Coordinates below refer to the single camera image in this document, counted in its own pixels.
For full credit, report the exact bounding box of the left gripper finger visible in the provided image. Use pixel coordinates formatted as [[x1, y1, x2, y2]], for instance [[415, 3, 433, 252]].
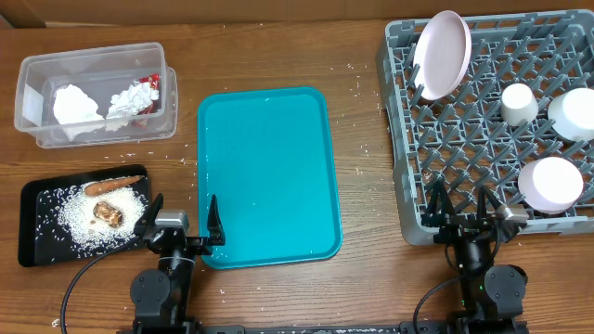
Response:
[[134, 193, 163, 236], [207, 195, 226, 246]]

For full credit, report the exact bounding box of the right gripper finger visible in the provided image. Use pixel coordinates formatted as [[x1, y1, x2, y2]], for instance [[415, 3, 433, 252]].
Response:
[[424, 180, 455, 221], [477, 186, 501, 218]]

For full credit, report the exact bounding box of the brown walnut piece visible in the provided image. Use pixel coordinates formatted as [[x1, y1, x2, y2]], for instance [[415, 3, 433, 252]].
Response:
[[93, 201, 123, 228]]

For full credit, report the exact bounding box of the orange carrot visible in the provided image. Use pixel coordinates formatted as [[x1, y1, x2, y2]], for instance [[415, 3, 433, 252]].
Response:
[[84, 175, 144, 197]]

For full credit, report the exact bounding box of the small white plate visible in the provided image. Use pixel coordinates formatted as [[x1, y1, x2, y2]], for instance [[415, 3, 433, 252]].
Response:
[[518, 157, 584, 214]]

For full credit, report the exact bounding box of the white cup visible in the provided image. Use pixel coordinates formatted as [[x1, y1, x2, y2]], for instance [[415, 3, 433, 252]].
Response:
[[500, 83, 538, 126]]

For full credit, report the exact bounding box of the white saucer bowl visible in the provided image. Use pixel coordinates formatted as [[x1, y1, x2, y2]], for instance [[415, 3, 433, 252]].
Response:
[[548, 88, 593, 142]]

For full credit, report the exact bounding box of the white tissue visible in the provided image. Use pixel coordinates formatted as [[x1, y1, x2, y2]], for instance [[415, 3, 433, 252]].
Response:
[[106, 83, 151, 132]]

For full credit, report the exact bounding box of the white napkin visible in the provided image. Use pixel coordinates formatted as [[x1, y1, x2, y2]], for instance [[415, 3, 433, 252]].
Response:
[[53, 84, 105, 141]]

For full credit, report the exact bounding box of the large white plate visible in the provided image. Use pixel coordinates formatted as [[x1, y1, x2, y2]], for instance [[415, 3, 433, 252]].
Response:
[[413, 10, 471, 101]]

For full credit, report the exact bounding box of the red snack wrapper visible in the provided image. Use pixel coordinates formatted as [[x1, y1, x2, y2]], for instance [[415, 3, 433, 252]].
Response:
[[138, 73, 161, 115]]

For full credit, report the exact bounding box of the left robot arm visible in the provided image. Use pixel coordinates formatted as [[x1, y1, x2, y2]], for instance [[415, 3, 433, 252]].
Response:
[[130, 194, 226, 333]]

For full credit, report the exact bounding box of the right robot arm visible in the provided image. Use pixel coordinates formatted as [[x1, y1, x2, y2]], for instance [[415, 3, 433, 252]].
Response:
[[412, 181, 529, 333]]

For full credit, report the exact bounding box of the grey dishwasher rack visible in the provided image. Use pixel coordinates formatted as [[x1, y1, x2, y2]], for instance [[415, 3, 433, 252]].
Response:
[[376, 9, 593, 245]]

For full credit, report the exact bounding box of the pile of white rice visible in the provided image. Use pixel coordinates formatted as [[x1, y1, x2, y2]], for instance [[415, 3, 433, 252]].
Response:
[[58, 184, 148, 252]]

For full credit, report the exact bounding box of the teal plastic tray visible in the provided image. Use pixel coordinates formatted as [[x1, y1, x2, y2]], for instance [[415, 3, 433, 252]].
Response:
[[197, 87, 342, 270]]

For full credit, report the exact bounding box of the black plastic tray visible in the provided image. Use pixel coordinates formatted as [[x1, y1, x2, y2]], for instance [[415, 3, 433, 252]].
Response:
[[18, 164, 151, 267]]

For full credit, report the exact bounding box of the clear plastic bin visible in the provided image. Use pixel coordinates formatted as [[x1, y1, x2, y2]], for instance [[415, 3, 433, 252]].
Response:
[[14, 43, 178, 148]]

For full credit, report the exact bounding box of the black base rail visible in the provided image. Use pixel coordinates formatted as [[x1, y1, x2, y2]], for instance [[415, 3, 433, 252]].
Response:
[[199, 322, 451, 334]]

